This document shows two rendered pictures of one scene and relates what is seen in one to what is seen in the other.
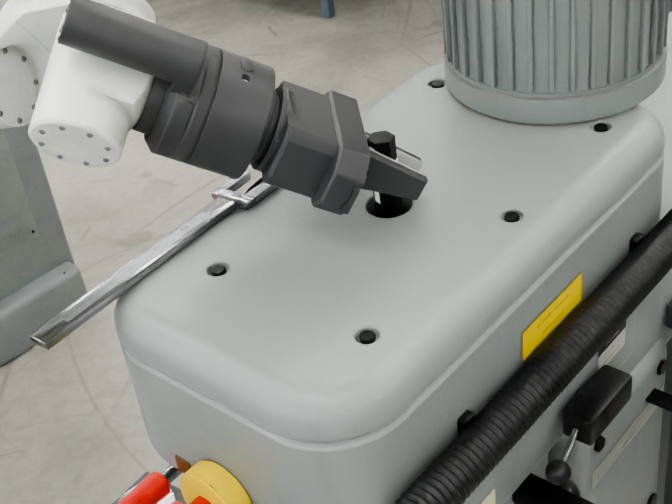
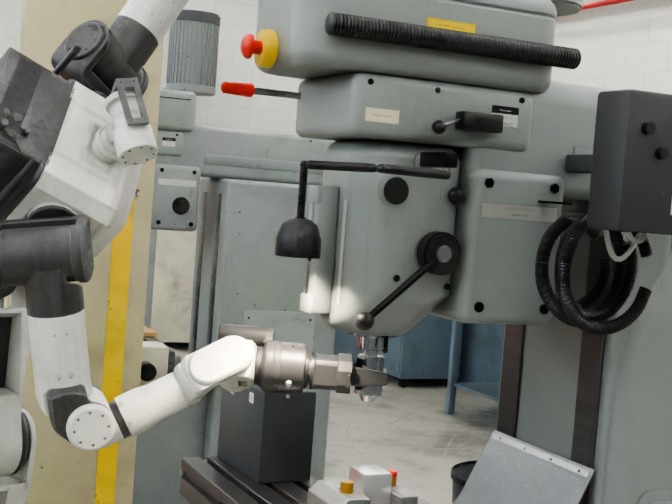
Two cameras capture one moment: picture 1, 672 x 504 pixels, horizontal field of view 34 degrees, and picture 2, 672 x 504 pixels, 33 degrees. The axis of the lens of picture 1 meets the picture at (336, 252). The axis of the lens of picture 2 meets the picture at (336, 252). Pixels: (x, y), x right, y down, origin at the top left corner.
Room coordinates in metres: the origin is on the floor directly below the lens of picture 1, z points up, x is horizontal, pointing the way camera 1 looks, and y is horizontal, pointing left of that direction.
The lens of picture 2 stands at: (-1.11, -0.64, 1.54)
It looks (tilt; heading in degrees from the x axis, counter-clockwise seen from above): 3 degrees down; 20
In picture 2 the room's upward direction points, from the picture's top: 4 degrees clockwise
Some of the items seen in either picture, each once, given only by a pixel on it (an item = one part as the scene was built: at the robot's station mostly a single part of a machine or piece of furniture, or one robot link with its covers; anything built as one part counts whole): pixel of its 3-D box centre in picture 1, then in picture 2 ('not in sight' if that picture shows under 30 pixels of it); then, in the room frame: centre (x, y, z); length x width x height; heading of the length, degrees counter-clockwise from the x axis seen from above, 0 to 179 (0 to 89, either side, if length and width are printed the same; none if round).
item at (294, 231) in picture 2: not in sight; (298, 236); (0.55, 0.03, 1.47); 0.07 x 0.07 x 0.06
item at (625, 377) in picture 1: (579, 423); (464, 124); (0.68, -0.19, 1.66); 0.12 x 0.04 x 0.04; 135
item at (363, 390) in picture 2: not in sight; (369, 377); (0.73, -0.05, 1.23); 0.05 x 0.05 x 0.06
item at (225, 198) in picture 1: (158, 252); not in sight; (0.70, 0.14, 1.89); 0.24 x 0.04 x 0.01; 137
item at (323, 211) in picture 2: not in sight; (319, 249); (0.65, 0.03, 1.44); 0.04 x 0.04 x 0.21; 45
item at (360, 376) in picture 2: not in sight; (369, 378); (0.70, -0.06, 1.23); 0.06 x 0.02 x 0.03; 111
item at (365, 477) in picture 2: not in sight; (369, 487); (0.70, -0.07, 1.05); 0.06 x 0.05 x 0.06; 44
